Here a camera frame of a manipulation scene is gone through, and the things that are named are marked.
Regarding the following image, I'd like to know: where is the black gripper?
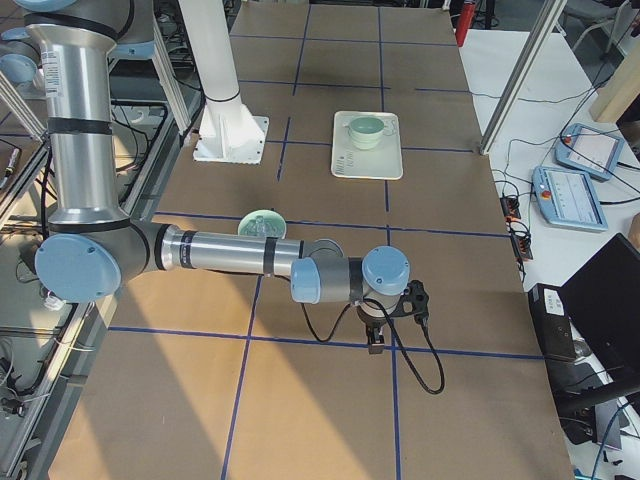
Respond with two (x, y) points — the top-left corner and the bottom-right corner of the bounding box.
(357, 303), (390, 355)

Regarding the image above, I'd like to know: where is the green bowl with ice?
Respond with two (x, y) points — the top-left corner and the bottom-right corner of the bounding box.
(237, 210), (287, 239)

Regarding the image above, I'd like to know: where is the black desktop box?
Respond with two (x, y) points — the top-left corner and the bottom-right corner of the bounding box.
(528, 283), (576, 362)

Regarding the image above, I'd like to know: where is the cream bear tray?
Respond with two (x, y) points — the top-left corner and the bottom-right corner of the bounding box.
(331, 111), (403, 180)

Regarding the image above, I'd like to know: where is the green bowl on tray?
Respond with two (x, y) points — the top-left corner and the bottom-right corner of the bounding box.
(350, 137), (382, 151)

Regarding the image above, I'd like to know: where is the black computer monitor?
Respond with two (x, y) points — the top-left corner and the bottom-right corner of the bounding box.
(560, 233), (639, 380)

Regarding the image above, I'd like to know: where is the near teach pendant tablet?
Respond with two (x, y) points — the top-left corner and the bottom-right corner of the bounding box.
(532, 166), (608, 232)

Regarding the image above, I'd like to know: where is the teach pendant tablet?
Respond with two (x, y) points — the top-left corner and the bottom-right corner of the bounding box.
(555, 123), (623, 181)
(532, 166), (608, 232)

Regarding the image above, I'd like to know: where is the far teach pendant tablet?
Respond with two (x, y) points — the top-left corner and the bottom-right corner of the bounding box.
(555, 123), (623, 181)

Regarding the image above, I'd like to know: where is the red cylinder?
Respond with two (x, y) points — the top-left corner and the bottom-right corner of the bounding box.
(455, 0), (476, 48)

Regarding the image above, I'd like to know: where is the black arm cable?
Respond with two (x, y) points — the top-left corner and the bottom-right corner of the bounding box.
(299, 297), (445, 395)

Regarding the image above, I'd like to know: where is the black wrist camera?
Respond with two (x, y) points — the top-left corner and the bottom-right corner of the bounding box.
(391, 280), (429, 326)

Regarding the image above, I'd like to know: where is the white pedestal column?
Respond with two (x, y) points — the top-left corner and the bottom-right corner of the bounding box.
(181, 1), (269, 165)

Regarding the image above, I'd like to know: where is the aluminium frame post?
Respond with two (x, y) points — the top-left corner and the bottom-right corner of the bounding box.
(479, 0), (567, 155)

